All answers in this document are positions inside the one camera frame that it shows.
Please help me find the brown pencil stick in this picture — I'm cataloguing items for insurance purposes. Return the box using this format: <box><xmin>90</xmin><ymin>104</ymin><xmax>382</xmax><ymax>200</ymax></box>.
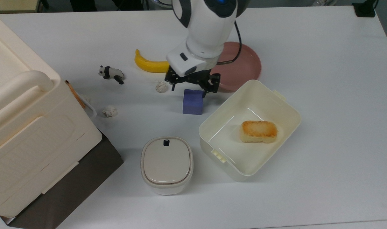
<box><xmin>65</xmin><ymin>80</ymin><xmax>86</xmax><ymax>109</ymax></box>

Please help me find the cream storage box with handles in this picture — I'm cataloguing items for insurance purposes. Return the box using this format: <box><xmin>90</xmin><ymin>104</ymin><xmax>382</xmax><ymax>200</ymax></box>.
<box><xmin>0</xmin><ymin>10</ymin><xmax>103</xmax><ymax>218</ymax></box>

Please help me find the black clamp mount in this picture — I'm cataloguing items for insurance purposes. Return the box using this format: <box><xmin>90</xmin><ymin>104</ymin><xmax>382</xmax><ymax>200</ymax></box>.
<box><xmin>352</xmin><ymin>0</ymin><xmax>377</xmax><ymax>17</ymax></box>

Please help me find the small white lidded bin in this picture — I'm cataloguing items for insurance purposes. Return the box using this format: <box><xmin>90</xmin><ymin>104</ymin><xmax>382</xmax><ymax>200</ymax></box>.
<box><xmin>141</xmin><ymin>136</ymin><xmax>194</xmax><ymax>195</ymax></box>

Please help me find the pink plate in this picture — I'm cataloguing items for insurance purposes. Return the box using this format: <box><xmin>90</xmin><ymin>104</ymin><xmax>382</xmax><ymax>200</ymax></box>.
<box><xmin>209</xmin><ymin>41</ymin><xmax>262</xmax><ymax>92</ymax></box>

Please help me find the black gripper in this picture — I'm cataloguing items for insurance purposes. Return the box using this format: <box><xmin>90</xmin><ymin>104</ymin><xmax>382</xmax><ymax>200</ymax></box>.
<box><xmin>165</xmin><ymin>65</ymin><xmax>221</xmax><ymax>98</ymax></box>

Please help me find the yellow toy banana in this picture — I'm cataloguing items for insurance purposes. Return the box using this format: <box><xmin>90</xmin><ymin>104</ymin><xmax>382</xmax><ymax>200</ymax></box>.
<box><xmin>135</xmin><ymin>49</ymin><xmax>170</xmax><ymax>73</ymax></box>

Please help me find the translucent white drawer handle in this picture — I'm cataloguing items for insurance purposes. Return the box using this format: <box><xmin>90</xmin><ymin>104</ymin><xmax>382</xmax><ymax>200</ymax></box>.
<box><xmin>81</xmin><ymin>95</ymin><xmax>97</xmax><ymax>121</ymax></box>

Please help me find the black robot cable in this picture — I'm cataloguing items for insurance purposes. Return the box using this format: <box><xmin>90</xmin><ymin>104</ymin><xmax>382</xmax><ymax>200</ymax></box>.
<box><xmin>216</xmin><ymin>20</ymin><xmax>242</xmax><ymax>66</ymax></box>

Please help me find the yellowish wooden table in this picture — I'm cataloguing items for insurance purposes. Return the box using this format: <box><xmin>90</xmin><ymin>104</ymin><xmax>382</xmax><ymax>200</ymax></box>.
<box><xmin>0</xmin><ymin>0</ymin><xmax>41</xmax><ymax>14</ymax></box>

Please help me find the cream open plastic container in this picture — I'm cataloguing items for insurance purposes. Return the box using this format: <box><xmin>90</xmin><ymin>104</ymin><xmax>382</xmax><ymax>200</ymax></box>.
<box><xmin>198</xmin><ymin>80</ymin><xmax>302</xmax><ymax>182</ymax></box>

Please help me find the small panda figurine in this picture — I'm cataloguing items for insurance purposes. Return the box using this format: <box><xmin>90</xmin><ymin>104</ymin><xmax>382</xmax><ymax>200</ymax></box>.
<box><xmin>98</xmin><ymin>65</ymin><xmax>125</xmax><ymax>85</ymax></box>

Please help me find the purple foam cube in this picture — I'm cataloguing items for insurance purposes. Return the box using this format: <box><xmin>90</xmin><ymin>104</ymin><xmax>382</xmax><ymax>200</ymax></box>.
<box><xmin>182</xmin><ymin>89</ymin><xmax>204</xmax><ymax>115</ymax></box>

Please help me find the toasted bread toy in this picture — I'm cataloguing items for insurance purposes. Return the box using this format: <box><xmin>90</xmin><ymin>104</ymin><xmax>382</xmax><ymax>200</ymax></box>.
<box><xmin>240</xmin><ymin>120</ymin><xmax>278</xmax><ymax>143</ymax></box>

